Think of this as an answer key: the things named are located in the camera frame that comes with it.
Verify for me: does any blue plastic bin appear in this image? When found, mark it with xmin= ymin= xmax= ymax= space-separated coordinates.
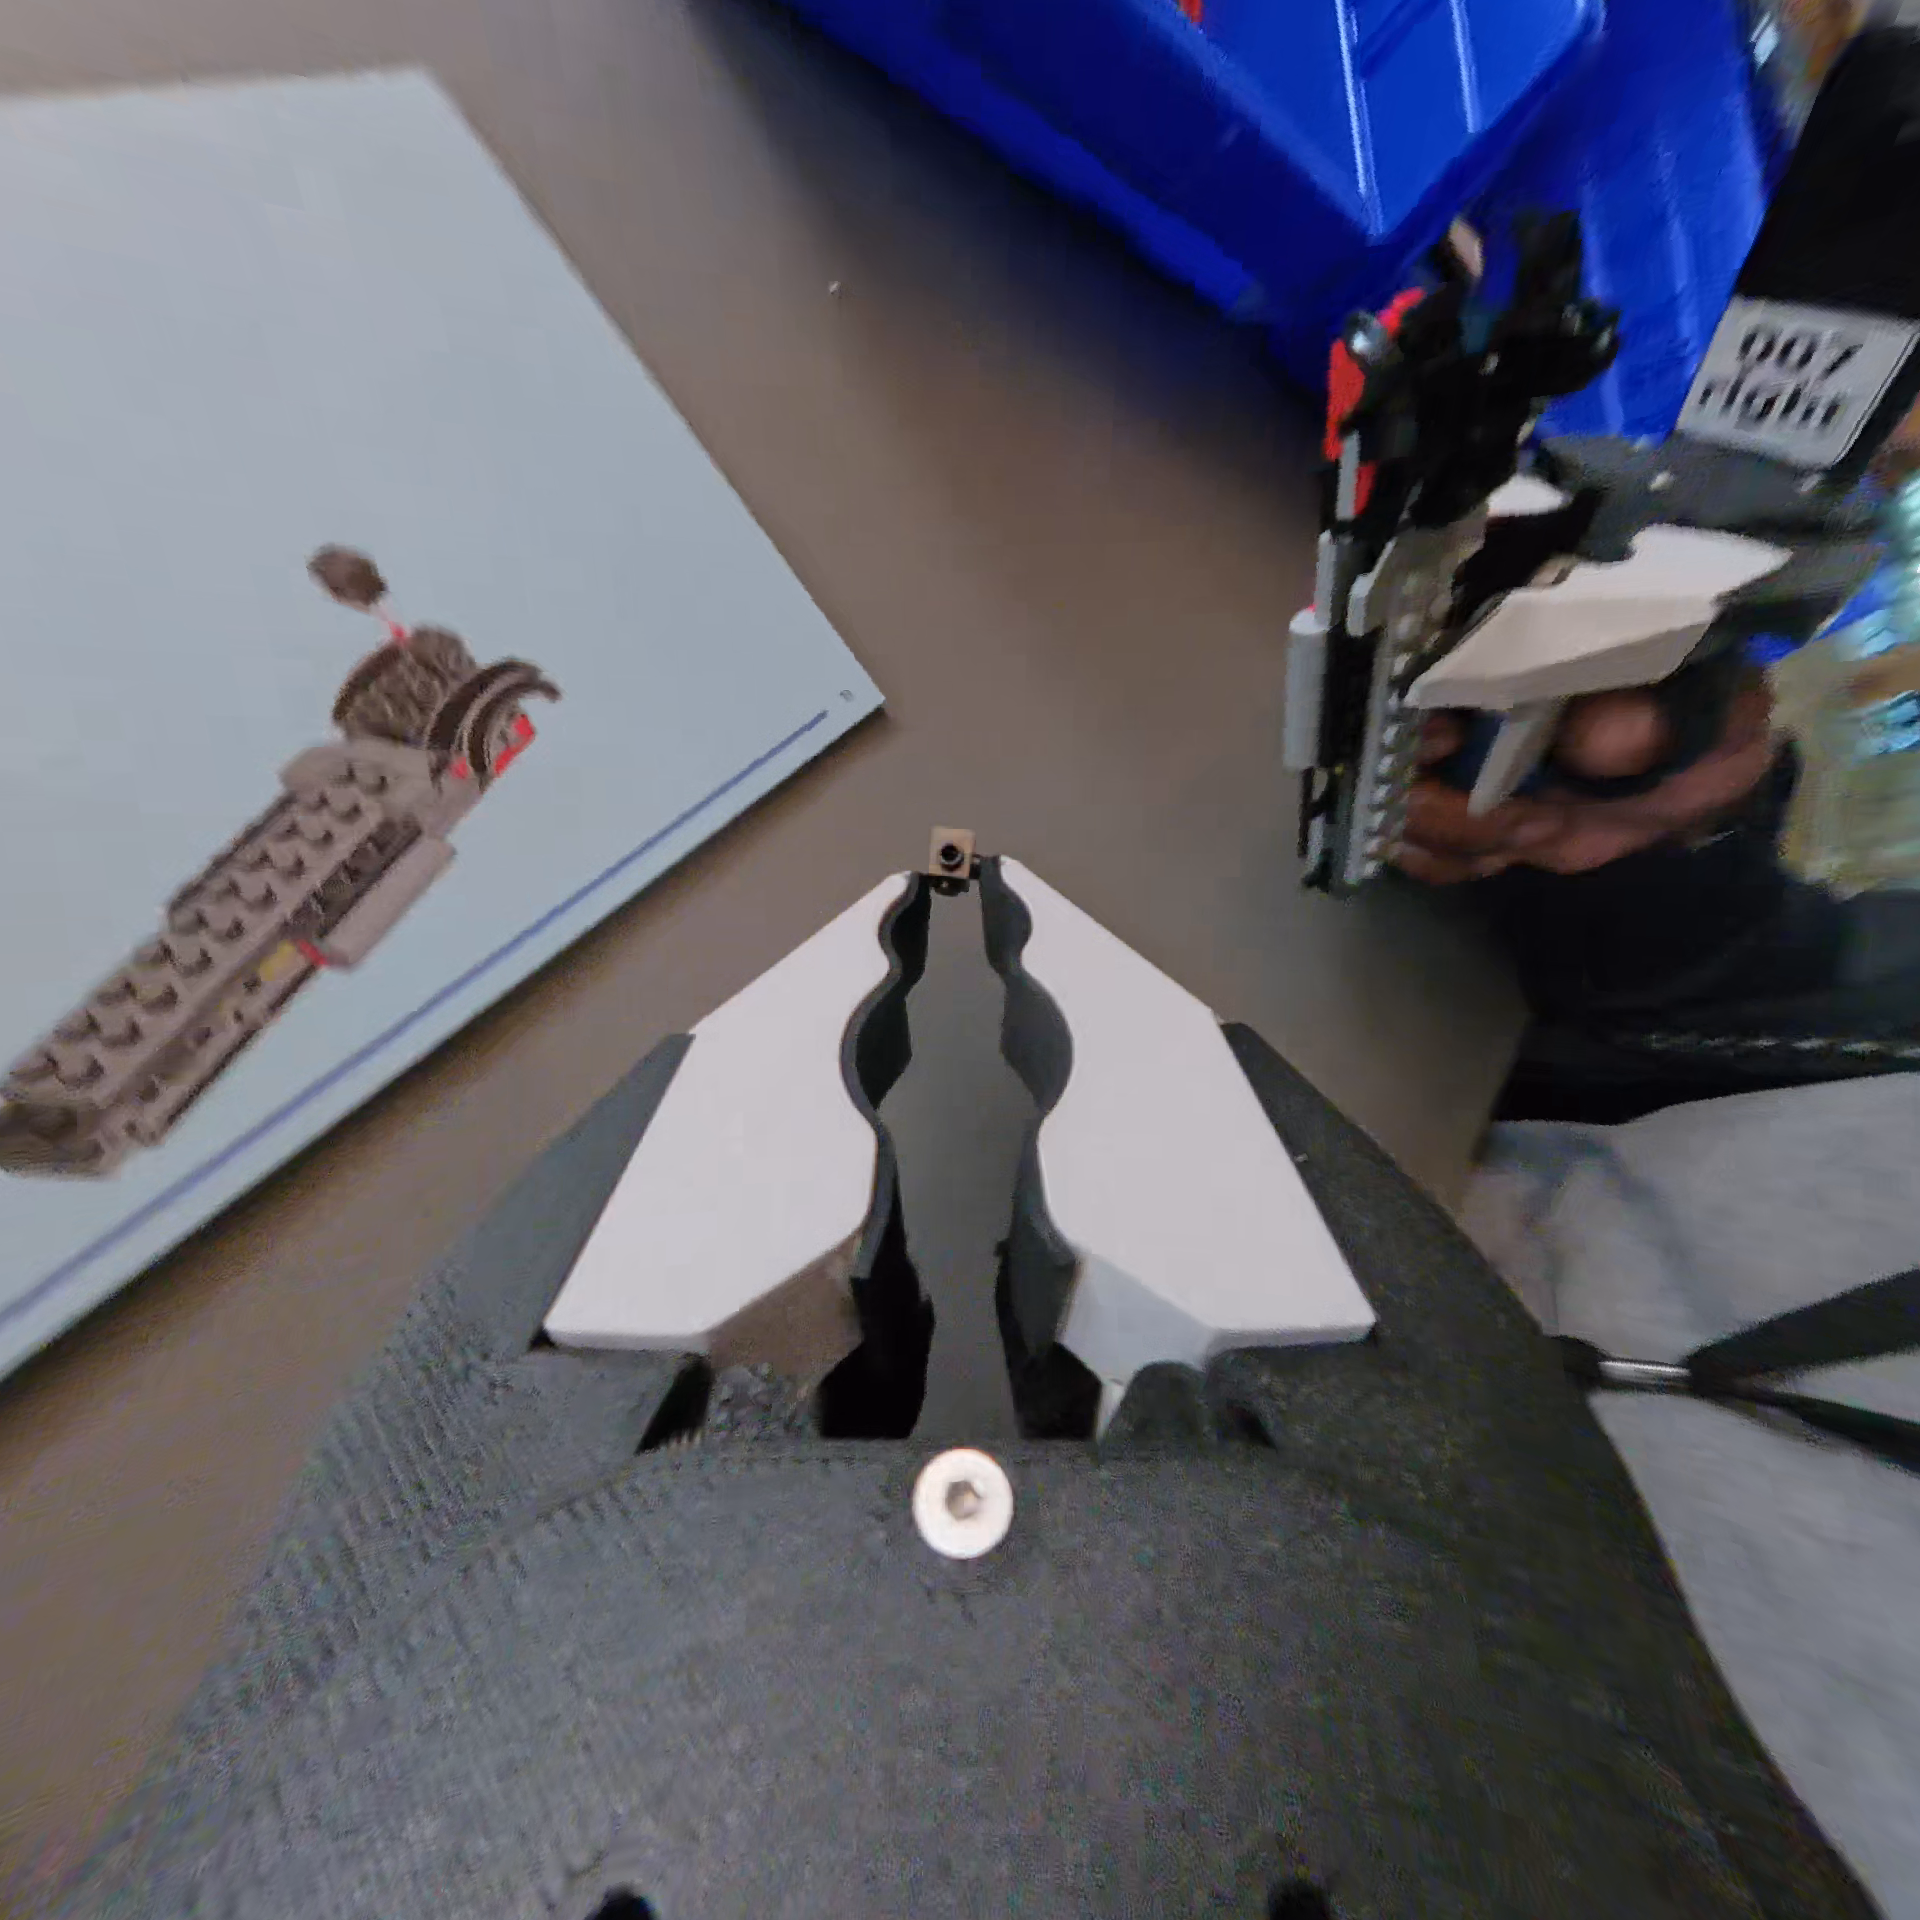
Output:
xmin=1262 ymin=0 xmax=1805 ymax=453
xmin=778 ymin=0 xmax=1607 ymax=323

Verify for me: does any grey black toy brick model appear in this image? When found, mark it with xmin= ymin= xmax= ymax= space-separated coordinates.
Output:
xmin=1287 ymin=213 xmax=1625 ymax=902

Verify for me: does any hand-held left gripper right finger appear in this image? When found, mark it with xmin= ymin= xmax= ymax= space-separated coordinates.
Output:
xmin=984 ymin=861 xmax=1378 ymax=1415

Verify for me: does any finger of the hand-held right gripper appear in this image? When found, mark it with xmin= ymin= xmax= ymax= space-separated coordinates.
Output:
xmin=1477 ymin=479 xmax=1604 ymax=601
xmin=1399 ymin=526 xmax=1797 ymax=823

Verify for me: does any light blue instruction booklet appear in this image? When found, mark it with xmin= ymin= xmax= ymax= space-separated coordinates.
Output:
xmin=0 ymin=67 xmax=886 ymax=1381

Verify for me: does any person's right hand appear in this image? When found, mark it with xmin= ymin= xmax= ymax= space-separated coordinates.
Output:
xmin=1399 ymin=672 xmax=1780 ymax=889

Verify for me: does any person's right forearm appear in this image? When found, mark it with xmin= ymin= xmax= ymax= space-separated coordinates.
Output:
xmin=1477 ymin=752 xmax=1920 ymax=1125

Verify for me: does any grey desk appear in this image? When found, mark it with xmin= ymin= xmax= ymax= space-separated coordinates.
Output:
xmin=0 ymin=0 xmax=1533 ymax=1920

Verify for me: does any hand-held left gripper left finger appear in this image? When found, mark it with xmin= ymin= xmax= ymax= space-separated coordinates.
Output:
xmin=542 ymin=872 xmax=934 ymax=1351

